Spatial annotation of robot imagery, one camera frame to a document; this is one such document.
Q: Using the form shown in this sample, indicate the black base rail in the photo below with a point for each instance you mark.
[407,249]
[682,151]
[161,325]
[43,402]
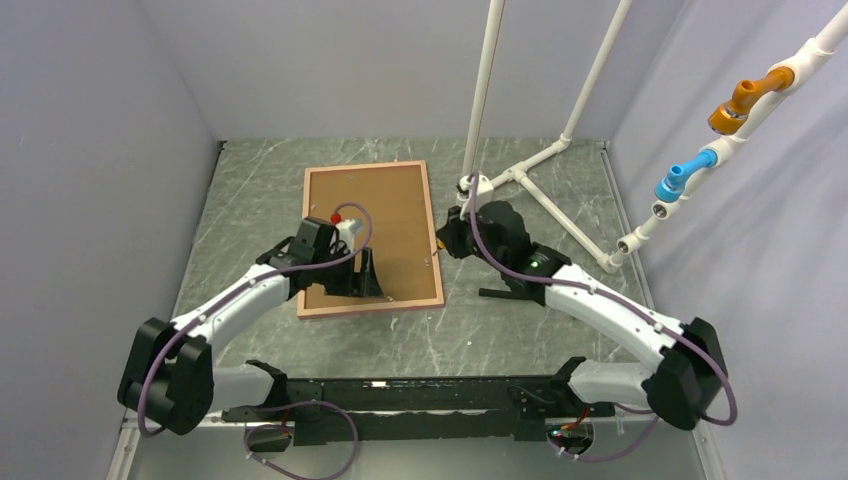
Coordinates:
[421,408]

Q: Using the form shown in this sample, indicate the black handled hammer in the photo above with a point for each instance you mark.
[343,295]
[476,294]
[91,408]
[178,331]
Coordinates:
[505,295]

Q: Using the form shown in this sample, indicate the orange nozzle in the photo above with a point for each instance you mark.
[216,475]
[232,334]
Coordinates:
[731,115]

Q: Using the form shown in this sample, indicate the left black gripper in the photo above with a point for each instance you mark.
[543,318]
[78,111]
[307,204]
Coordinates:
[358,284]

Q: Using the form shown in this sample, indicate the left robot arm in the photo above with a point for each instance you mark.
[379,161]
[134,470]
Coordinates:
[171,379]

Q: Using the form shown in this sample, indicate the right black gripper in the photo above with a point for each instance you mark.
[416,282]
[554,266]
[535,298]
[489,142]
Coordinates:
[453,231]

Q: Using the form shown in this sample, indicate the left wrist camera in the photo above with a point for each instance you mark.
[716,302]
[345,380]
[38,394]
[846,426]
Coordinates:
[346,232]

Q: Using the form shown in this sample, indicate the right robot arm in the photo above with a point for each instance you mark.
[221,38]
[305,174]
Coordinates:
[679,367]

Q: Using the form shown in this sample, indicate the pink picture frame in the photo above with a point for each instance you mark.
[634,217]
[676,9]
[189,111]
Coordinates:
[397,196]

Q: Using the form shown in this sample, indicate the blue nozzle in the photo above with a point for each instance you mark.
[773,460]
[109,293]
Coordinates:
[673,184]

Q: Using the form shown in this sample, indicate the orange handled screwdriver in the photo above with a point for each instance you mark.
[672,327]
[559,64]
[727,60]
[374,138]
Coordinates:
[439,247]

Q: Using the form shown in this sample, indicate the white PVC pipe stand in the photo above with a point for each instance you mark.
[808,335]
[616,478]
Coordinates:
[671,64]

